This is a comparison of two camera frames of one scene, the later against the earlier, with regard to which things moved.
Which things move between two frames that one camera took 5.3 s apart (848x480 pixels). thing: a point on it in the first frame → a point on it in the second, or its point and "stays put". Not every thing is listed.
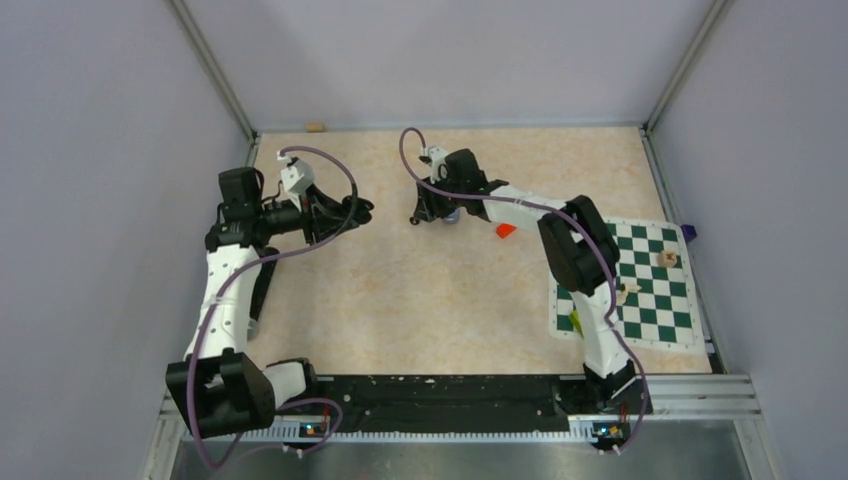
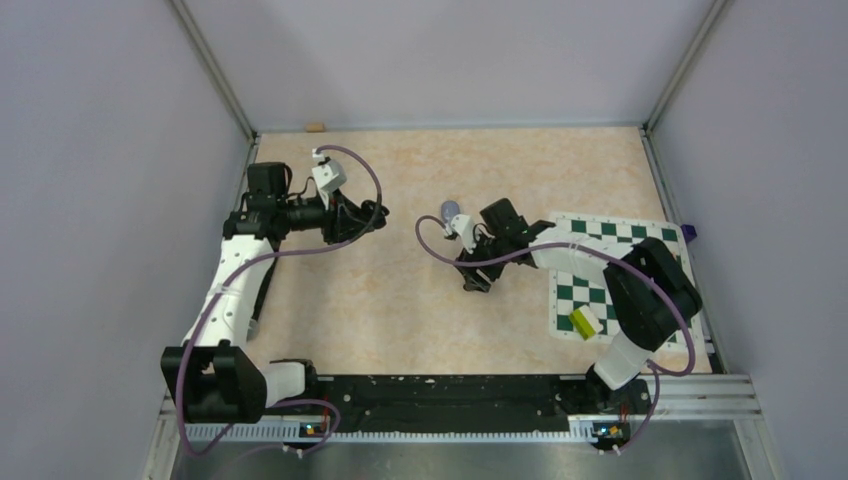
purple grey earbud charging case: x=453 y=218 stays put
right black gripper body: x=438 y=206 → x=486 y=248
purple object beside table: x=689 y=232 stays put
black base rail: x=446 y=403 stays put
